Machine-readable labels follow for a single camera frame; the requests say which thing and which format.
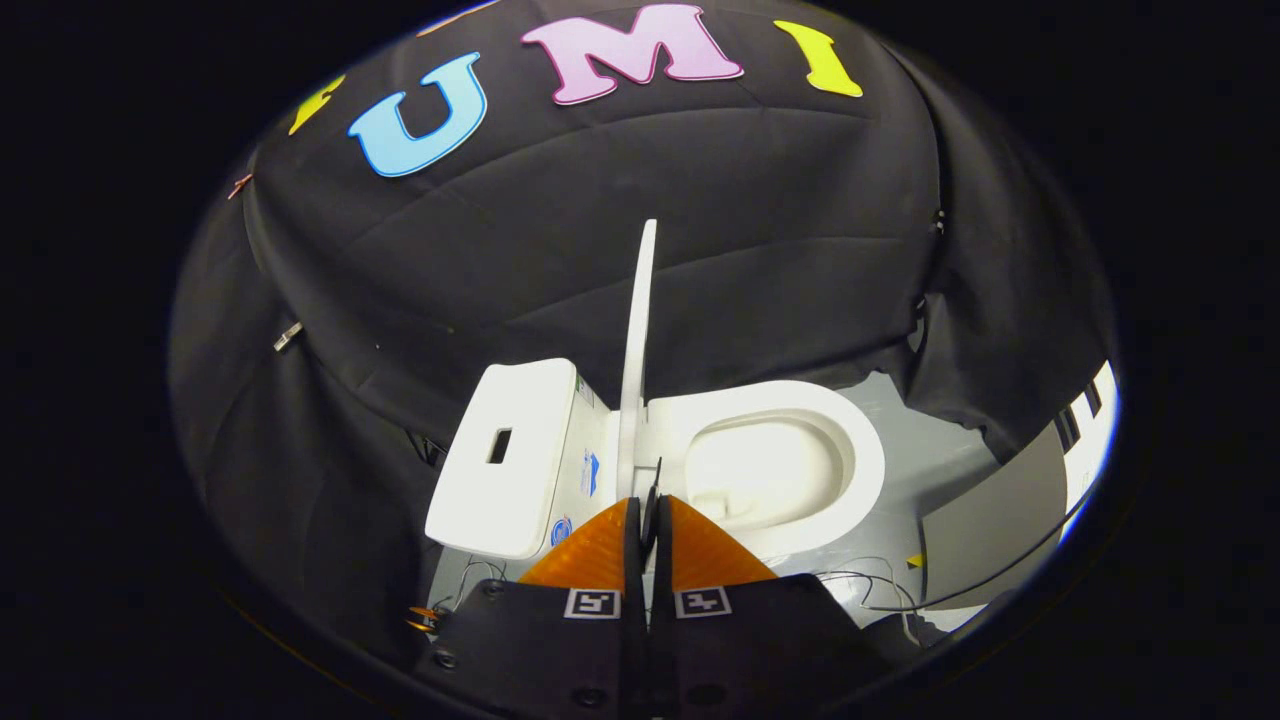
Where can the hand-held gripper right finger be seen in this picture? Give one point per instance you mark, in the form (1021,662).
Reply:
(662,560)

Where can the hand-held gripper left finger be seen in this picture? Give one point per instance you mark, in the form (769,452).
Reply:
(632,560)

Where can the white toilet lid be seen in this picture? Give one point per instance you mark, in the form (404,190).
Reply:
(637,350)

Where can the white ceramic toilet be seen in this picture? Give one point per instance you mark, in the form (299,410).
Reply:
(520,450)

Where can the grey panel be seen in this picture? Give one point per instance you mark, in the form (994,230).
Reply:
(1000,530)

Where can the silver cloth clip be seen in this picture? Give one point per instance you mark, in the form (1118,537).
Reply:
(288,336)

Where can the copper cloth clip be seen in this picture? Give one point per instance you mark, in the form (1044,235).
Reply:
(240,185)

